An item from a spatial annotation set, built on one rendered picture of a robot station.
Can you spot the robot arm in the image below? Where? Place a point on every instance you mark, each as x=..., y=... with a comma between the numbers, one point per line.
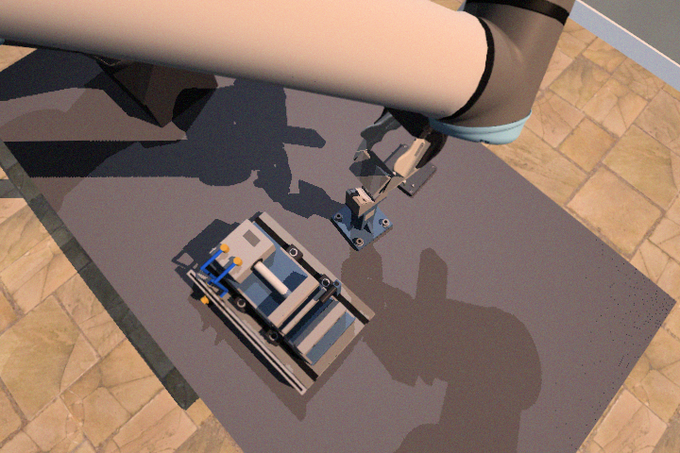
x=477, y=69

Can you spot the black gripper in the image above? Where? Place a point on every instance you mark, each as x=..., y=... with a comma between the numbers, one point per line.
x=423, y=149

